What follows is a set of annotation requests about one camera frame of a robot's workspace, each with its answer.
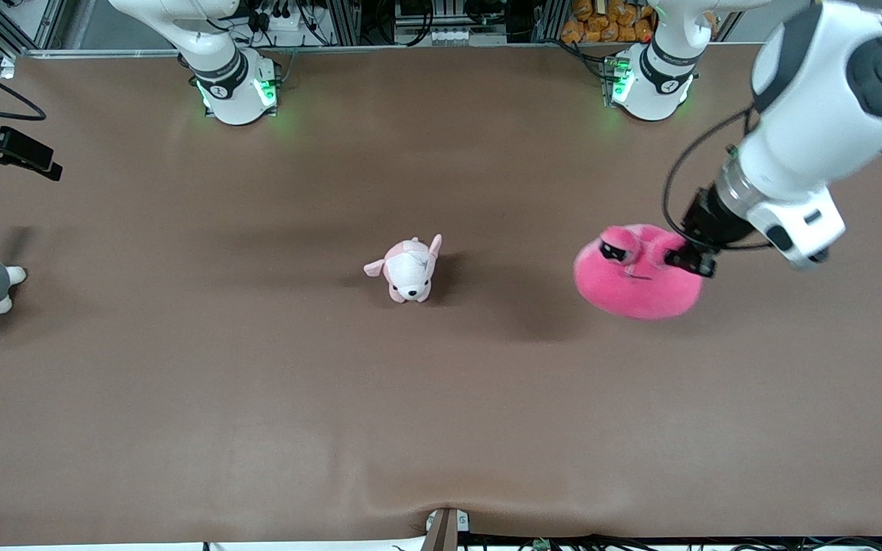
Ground hot pink round plush toy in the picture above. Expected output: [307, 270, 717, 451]
[573, 223, 706, 321]

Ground orange snack bags pile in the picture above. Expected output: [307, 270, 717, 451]
[561, 0, 656, 44]

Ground pale pink dog plush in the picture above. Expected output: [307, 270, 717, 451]
[364, 234, 443, 304]

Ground white power strip black plugs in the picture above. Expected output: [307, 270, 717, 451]
[242, 0, 304, 33]

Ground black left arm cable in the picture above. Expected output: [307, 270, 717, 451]
[663, 107, 775, 253]

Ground silver table edge rail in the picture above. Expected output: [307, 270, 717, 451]
[16, 40, 763, 60]

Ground aluminium frame struts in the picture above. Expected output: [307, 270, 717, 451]
[0, 0, 97, 58]

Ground wooden post with bracket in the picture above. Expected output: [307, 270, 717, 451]
[420, 507, 471, 551]

